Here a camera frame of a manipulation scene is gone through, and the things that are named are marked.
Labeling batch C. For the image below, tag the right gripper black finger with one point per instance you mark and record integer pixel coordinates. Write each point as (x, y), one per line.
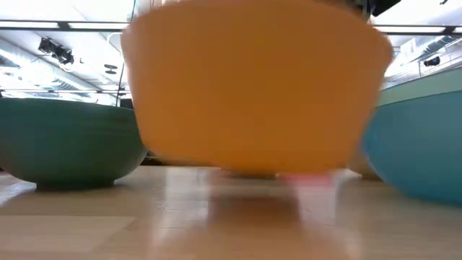
(384, 5)

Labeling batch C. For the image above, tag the orange plastic bowl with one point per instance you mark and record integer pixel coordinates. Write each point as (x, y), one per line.
(252, 90)

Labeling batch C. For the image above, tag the black ceiling-mounted device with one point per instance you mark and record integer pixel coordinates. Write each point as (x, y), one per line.
(432, 61)

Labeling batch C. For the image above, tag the light green plastic bowl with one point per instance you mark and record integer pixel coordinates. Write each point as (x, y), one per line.
(426, 85)

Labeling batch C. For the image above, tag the grey-blue plastic bowl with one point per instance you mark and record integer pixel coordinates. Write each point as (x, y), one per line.
(418, 148)

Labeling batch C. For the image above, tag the pink plastic bowl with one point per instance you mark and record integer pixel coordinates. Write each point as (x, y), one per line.
(307, 178)

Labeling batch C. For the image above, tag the round ceiling fixture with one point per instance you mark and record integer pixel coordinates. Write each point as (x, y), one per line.
(110, 68)

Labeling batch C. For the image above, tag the black ceiling track lights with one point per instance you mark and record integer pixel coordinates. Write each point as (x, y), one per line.
(56, 52)

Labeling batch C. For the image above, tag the dark teal plastic bowl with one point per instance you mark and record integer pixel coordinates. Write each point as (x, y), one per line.
(65, 141)

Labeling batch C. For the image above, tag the silver ceiling duct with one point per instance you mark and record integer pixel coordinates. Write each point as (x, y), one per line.
(433, 45)

